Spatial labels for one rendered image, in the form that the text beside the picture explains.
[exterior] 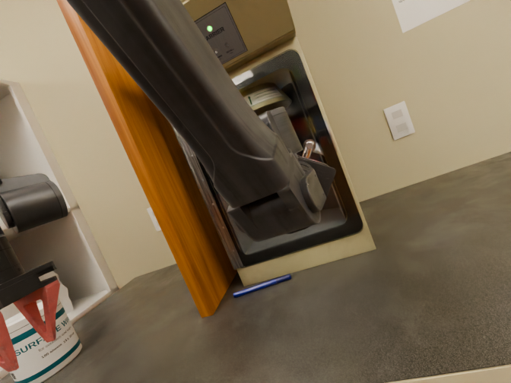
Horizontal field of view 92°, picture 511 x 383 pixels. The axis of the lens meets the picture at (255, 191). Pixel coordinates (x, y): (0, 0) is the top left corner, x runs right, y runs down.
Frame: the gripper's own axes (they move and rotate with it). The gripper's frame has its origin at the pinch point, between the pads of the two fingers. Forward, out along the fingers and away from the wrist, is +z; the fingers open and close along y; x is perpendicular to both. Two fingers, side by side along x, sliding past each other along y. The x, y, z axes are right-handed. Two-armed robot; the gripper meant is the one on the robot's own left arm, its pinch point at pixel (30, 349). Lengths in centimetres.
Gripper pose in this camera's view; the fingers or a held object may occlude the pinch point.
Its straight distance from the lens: 46.9
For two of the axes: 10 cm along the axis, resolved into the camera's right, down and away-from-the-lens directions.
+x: -9.0, 3.6, 2.5
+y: 1.9, -1.8, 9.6
